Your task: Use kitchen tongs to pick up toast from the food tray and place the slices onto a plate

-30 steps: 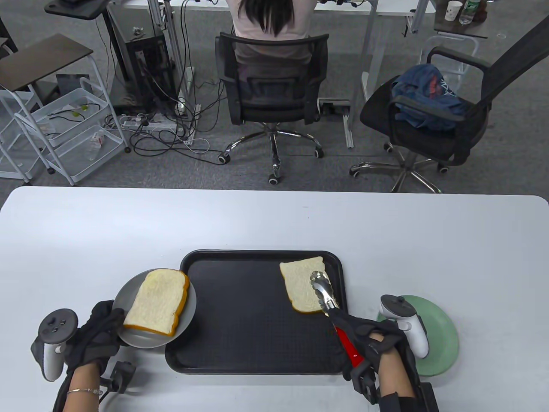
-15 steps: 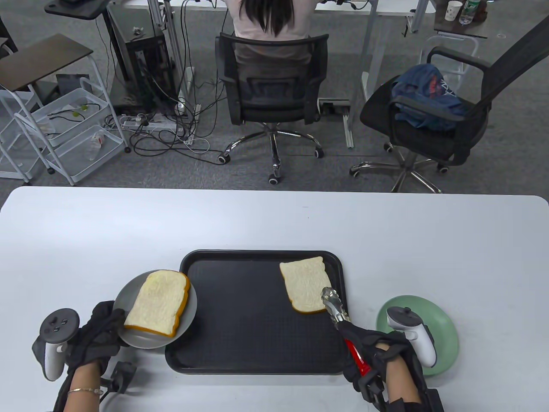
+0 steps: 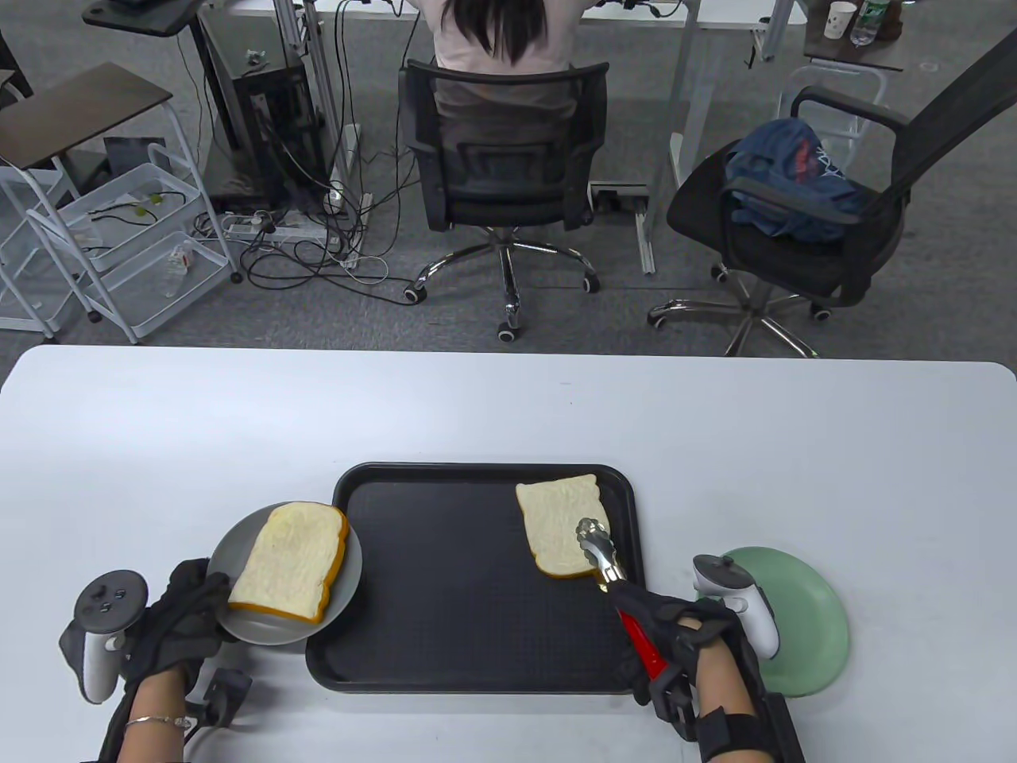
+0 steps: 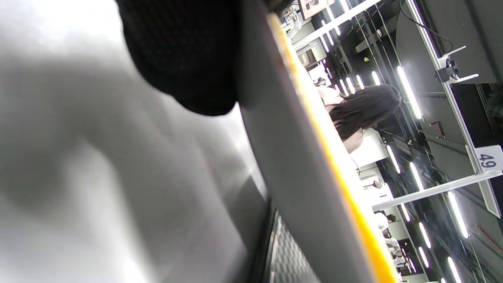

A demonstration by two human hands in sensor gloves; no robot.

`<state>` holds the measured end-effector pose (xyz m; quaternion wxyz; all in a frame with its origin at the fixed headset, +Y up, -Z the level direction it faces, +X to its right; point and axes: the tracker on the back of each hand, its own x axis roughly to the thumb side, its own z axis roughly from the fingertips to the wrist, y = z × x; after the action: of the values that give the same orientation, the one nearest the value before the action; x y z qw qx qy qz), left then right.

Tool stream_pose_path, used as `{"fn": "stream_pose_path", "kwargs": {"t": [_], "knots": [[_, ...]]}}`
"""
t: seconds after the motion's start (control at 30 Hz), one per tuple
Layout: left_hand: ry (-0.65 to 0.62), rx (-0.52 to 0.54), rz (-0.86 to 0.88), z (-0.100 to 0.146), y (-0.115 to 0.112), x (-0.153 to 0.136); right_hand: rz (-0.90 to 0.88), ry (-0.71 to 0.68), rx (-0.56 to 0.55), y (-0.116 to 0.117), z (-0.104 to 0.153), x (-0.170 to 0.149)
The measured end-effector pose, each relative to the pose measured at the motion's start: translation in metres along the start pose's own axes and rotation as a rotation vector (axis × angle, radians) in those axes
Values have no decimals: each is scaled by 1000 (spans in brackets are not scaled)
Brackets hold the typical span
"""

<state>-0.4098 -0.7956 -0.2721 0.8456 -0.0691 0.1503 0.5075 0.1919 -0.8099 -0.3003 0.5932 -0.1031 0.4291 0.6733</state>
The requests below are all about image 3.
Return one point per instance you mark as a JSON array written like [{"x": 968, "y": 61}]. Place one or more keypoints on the person's right hand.
[{"x": 679, "y": 636}]

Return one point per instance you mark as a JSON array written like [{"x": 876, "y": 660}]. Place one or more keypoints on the person's left hand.
[{"x": 171, "y": 624}]

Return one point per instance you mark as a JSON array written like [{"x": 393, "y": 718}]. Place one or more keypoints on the person's left fingers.
[{"x": 208, "y": 592}]

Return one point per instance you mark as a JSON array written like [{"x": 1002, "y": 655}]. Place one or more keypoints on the person's right fingers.
[{"x": 645, "y": 612}]

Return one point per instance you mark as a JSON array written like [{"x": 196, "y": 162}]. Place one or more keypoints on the grey round plate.
[{"x": 342, "y": 580}]

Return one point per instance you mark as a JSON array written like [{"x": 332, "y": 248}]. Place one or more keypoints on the person's left forearm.
[{"x": 155, "y": 711}]

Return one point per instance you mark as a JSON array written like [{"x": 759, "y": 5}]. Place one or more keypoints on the person's right forearm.
[{"x": 727, "y": 679}]

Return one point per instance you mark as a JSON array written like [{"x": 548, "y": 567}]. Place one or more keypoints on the thick bread slice with brown crust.
[{"x": 290, "y": 560}]

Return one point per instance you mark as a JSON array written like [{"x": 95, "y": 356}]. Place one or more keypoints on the white grey right wrist controller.
[{"x": 751, "y": 604}]

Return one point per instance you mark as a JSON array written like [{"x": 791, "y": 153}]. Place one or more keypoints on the white grey wrist controller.
[
  {"x": 751, "y": 604},
  {"x": 99, "y": 636}
]

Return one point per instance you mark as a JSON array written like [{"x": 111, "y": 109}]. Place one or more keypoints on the white grey left wrist controller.
[{"x": 99, "y": 636}]

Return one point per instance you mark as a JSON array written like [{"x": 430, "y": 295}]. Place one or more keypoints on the thin white bread slice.
[{"x": 556, "y": 517}]

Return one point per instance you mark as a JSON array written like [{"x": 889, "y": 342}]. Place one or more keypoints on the light green round plate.
[{"x": 802, "y": 628}]

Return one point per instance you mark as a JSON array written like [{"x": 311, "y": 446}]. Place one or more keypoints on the black plastic tray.
[{"x": 461, "y": 604}]

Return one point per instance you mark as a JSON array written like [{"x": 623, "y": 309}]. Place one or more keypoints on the empty clear plastic bottle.
[{"x": 178, "y": 269}]

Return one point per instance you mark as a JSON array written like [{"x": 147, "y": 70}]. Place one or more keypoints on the white power strip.
[{"x": 278, "y": 229}]

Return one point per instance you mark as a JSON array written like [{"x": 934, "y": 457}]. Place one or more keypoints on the black office chair with armrests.
[{"x": 794, "y": 254}]

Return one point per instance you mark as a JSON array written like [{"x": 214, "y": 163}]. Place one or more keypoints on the blue bag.
[{"x": 794, "y": 183}]

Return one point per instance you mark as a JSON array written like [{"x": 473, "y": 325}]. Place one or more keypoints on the black computer tower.
[{"x": 270, "y": 127}]

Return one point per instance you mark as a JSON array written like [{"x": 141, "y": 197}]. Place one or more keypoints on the black mesh office chair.
[{"x": 504, "y": 159}]

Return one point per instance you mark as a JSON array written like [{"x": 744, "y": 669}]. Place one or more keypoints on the brown top side table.
[{"x": 79, "y": 111}]

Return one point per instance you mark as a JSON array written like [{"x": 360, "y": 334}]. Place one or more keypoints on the white desk with metal legs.
[{"x": 683, "y": 95}]

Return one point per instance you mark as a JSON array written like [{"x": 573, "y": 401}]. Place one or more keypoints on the dark stand table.
[{"x": 151, "y": 14}]

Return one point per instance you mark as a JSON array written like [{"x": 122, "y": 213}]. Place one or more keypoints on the dark brown small table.
[{"x": 854, "y": 54}]

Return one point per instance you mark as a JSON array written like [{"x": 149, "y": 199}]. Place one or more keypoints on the white paper cup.
[{"x": 840, "y": 20}]

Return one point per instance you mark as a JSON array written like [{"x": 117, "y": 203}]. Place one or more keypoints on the clear plastic bottle green label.
[{"x": 868, "y": 22}]

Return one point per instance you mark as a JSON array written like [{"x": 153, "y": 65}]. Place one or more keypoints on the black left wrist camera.
[{"x": 222, "y": 691}]

